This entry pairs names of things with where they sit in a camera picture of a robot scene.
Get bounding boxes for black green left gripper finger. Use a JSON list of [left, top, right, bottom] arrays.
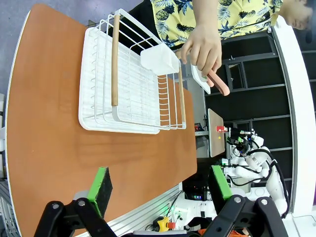
[[33, 167, 118, 237]]

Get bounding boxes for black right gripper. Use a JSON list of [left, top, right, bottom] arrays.
[[202, 130, 288, 237]]

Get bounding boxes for pink lint roller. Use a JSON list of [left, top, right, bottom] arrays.
[[191, 63, 231, 97]]

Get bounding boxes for person's right forearm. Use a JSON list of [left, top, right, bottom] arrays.
[[192, 0, 221, 28]]

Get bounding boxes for person's right hand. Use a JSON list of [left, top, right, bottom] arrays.
[[175, 24, 223, 79]]

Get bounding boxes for small brown side table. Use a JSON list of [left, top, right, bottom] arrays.
[[207, 108, 226, 158]]

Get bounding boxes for yellow red emergency stop button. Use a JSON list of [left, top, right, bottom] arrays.
[[153, 216, 176, 233]]

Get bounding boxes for white plastic drip tray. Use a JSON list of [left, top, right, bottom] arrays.
[[78, 26, 161, 135]]

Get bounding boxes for large white table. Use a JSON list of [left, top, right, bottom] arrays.
[[269, 14, 316, 219]]

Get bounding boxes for white plastic cutlery holder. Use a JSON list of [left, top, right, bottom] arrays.
[[140, 43, 180, 76]]

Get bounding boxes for person in yellow shirt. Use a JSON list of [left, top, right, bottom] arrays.
[[150, 0, 284, 48]]

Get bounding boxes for aluminium table frame rail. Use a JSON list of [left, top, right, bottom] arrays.
[[105, 184, 184, 237]]

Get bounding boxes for white wire dish rack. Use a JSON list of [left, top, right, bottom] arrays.
[[91, 8, 187, 130]]

